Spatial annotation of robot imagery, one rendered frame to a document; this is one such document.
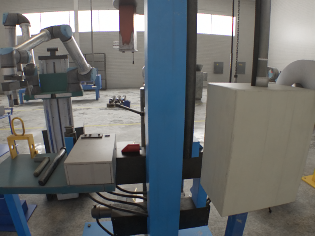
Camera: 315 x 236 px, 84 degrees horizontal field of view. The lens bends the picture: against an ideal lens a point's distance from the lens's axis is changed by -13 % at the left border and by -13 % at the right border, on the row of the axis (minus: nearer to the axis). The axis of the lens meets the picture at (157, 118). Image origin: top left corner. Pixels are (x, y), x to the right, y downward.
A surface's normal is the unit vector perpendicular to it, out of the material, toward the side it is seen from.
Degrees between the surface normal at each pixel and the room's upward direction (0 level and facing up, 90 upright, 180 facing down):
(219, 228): 0
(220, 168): 90
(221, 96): 90
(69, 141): 90
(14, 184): 0
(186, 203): 0
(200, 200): 90
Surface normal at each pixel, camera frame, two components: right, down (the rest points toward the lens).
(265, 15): -0.42, 0.24
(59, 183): 0.00, -0.97
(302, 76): -0.99, 0.04
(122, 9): -0.08, 0.26
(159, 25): 0.15, 0.26
